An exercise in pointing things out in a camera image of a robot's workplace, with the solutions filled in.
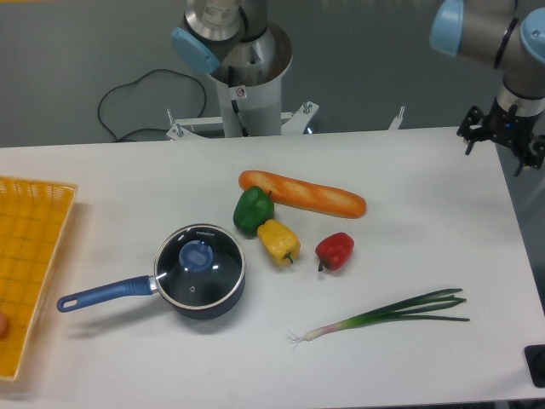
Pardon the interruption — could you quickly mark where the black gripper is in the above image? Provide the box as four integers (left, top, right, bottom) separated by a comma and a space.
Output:
456, 100, 544, 176

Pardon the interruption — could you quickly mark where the glass lid blue knob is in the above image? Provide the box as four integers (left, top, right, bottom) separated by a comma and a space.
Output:
154, 223, 246, 313

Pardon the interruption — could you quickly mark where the dark blue saucepan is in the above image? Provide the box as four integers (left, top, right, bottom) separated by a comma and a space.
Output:
56, 223, 247, 320

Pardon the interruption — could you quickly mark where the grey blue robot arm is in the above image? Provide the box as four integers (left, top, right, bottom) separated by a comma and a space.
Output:
171, 1, 544, 169

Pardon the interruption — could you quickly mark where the green spring onion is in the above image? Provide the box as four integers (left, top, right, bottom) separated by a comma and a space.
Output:
285, 288, 470, 347

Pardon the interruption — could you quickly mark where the red bell pepper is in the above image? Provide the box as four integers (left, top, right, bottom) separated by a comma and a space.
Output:
315, 232, 354, 272

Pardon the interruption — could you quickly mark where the black device at edge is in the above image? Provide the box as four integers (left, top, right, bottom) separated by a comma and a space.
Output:
524, 344, 545, 389

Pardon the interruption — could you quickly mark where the orange baguette bread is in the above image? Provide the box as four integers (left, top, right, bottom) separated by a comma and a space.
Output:
238, 170, 367, 219

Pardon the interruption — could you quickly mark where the yellow bell pepper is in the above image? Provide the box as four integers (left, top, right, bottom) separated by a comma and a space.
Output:
257, 219, 301, 266

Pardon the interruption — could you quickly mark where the green bell pepper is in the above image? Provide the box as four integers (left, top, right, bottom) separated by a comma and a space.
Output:
232, 186, 274, 236

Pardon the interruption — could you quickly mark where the yellow wicker basket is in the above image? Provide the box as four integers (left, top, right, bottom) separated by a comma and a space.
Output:
1, 176, 77, 382

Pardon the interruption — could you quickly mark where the black cable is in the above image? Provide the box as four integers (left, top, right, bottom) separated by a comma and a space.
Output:
97, 68, 208, 142

